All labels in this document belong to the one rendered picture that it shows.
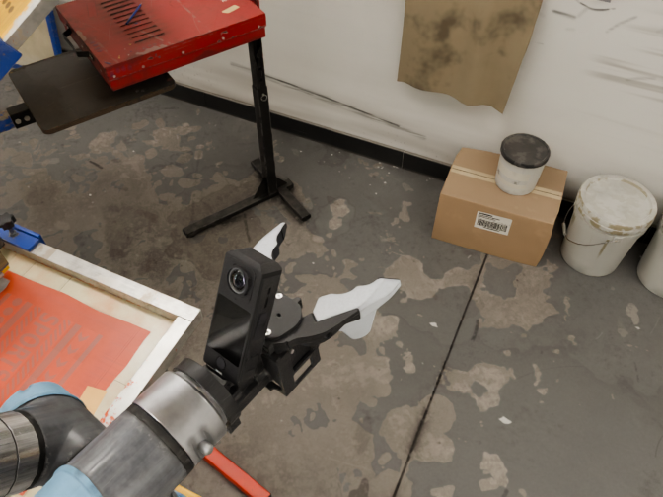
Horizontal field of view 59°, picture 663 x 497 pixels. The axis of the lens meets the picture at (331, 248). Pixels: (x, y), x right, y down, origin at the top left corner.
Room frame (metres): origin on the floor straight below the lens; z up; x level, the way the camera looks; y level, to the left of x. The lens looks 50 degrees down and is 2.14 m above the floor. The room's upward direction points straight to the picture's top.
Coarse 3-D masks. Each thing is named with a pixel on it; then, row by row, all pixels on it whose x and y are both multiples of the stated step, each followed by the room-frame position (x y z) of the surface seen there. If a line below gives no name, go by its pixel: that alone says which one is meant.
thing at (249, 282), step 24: (240, 264) 0.30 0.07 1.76; (264, 264) 0.29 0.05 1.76; (240, 288) 0.28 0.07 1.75; (264, 288) 0.28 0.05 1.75; (216, 312) 0.28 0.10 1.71; (240, 312) 0.27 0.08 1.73; (264, 312) 0.27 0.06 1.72; (216, 336) 0.27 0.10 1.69; (240, 336) 0.26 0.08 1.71; (264, 336) 0.26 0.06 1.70; (216, 360) 0.25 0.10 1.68; (240, 360) 0.24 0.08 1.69
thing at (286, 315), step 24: (288, 312) 0.30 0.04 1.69; (192, 360) 0.25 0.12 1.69; (264, 360) 0.27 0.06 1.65; (288, 360) 0.27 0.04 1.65; (312, 360) 0.28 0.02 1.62; (216, 384) 0.23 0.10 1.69; (240, 384) 0.24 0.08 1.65; (264, 384) 0.26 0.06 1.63; (288, 384) 0.26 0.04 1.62; (240, 408) 0.23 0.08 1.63
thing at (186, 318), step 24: (48, 264) 0.92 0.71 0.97; (72, 264) 0.90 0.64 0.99; (120, 288) 0.83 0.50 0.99; (144, 288) 0.83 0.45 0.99; (168, 312) 0.76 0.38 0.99; (192, 312) 0.76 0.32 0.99; (168, 336) 0.69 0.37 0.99; (168, 360) 0.64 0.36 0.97; (144, 384) 0.58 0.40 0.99; (120, 408) 0.52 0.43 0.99
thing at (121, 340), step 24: (24, 288) 0.85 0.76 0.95; (48, 288) 0.85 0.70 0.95; (72, 312) 0.78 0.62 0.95; (96, 312) 0.78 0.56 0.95; (120, 336) 0.71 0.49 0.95; (144, 336) 0.71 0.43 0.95; (96, 360) 0.65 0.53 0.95; (120, 360) 0.65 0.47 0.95; (72, 384) 0.59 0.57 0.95; (96, 384) 0.59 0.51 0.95
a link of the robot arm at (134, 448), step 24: (120, 432) 0.18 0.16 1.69; (144, 432) 0.18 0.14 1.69; (96, 456) 0.16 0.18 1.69; (120, 456) 0.16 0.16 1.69; (144, 456) 0.17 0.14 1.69; (168, 456) 0.17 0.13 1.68; (72, 480) 0.15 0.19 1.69; (96, 480) 0.15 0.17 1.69; (120, 480) 0.15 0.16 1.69; (144, 480) 0.15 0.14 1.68; (168, 480) 0.15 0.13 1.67
